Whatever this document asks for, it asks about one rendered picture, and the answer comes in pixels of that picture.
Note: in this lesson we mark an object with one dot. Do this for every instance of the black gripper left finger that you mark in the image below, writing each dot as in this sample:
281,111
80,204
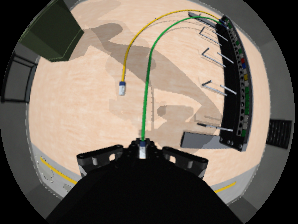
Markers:
98,158

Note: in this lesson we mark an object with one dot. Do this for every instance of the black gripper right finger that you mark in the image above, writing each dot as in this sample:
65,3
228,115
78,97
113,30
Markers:
187,161

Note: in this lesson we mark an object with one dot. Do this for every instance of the grey ethernet plug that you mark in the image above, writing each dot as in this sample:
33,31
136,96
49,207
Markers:
122,87

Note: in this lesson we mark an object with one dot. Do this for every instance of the grey network cable plug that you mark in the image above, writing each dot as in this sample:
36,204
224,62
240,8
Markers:
142,149

